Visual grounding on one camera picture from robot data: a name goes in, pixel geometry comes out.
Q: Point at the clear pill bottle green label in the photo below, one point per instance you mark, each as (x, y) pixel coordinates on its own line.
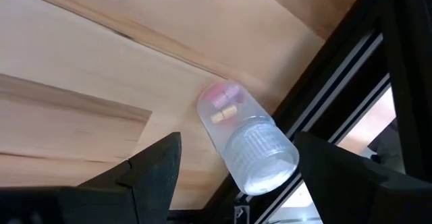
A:
(249, 139)

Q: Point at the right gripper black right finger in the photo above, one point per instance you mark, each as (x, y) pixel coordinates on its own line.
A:
(341, 190)

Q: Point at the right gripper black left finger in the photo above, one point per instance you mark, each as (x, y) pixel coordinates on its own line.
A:
(141, 190)

